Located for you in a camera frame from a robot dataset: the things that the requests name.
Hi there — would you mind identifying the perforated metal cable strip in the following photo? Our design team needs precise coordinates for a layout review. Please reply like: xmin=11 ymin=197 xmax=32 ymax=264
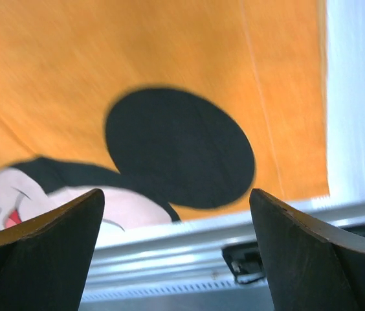
xmin=81 ymin=279 xmax=267 ymax=303

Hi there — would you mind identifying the orange cartoon mouse cloth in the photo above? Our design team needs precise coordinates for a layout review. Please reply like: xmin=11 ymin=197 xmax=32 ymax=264
xmin=0 ymin=1 xmax=329 ymax=236

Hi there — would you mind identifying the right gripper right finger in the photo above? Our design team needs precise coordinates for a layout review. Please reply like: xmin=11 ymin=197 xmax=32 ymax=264
xmin=249 ymin=189 xmax=365 ymax=310

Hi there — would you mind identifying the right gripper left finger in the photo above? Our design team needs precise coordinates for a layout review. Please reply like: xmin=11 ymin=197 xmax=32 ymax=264
xmin=0 ymin=189 xmax=105 ymax=310

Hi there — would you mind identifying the aluminium mounting rail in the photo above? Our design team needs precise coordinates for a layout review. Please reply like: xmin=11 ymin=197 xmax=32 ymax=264
xmin=85 ymin=197 xmax=365 ymax=292

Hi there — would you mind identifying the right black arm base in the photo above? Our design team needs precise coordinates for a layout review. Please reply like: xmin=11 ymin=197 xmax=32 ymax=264
xmin=222 ymin=224 xmax=365 ymax=285

